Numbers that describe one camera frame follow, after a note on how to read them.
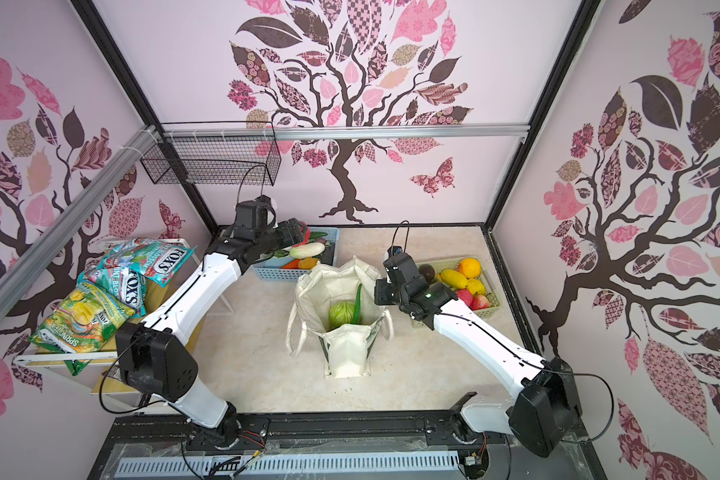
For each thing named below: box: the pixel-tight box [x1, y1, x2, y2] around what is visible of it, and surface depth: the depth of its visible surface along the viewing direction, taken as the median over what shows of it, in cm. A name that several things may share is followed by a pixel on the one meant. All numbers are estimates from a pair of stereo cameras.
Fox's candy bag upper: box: [99, 238, 197, 288], surface depth 64 cm
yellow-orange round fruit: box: [298, 257, 318, 270], surface depth 104 cm
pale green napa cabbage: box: [289, 242, 326, 259], surface depth 106 cm
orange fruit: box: [458, 257, 481, 278], surface depth 99 cm
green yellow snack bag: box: [29, 283, 136, 375], surface depth 55 cm
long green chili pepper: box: [353, 283, 363, 325], surface depth 91 cm
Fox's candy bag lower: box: [77, 266, 147, 317], surface depth 60 cm
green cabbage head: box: [328, 300, 356, 330], surface depth 89 cm
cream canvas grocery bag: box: [285, 256, 395, 379], surface depth 82 cm
